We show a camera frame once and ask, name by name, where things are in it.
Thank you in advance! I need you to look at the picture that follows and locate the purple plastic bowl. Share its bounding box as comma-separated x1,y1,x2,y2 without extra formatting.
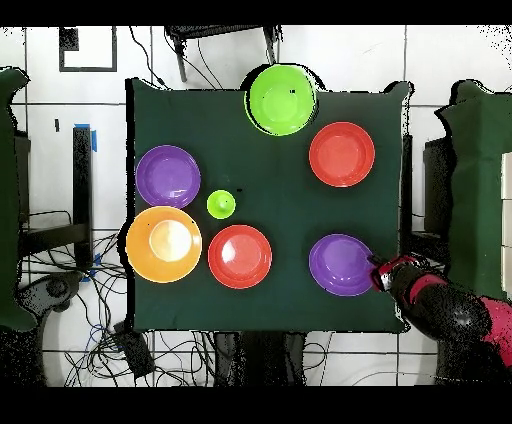
308,233,377,298
134,144,202,210

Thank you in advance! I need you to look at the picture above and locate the black metal frame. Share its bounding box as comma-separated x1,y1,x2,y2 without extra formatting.
401,135,453,265
17,126,94,269

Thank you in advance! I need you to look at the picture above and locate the green plastic bowl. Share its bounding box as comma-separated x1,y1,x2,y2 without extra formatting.
243,63,318,138

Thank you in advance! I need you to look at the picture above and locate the blue tape strip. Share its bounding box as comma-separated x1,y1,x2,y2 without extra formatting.
73,122,98,153

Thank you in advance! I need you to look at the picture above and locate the white box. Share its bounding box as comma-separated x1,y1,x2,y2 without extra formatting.
501,150,512,299

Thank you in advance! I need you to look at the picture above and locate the black power adapter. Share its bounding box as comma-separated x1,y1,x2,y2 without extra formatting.
111,321,156,379

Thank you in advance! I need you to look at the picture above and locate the dark green tablecloth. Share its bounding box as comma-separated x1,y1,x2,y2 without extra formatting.
125,77,413,335

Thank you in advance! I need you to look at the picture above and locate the black camera stand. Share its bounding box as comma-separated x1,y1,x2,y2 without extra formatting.
164,25,283,83

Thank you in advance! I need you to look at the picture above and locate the black floor cable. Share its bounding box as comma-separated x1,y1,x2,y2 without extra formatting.
128,25,168,88

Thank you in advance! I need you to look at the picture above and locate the black square floor frame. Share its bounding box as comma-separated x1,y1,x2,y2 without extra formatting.
58,26,118,73

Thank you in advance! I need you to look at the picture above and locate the orange-red plastic bowl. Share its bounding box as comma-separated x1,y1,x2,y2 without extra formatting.
207,224,274,290
308,121,376,188

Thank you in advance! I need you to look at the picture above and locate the large orange plastic bowl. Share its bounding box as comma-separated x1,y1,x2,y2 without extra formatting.
125,205,204,284

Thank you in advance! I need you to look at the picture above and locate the tangle of floor cables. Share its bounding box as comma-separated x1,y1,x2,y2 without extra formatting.
19,209,217,387

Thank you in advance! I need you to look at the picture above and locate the neighbouring green table cloth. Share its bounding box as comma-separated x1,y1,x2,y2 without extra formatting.
435,79,512,301
0,66,37,331

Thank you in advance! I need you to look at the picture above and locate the green plastic cup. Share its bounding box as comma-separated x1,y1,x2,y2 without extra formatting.
206,189,237,220

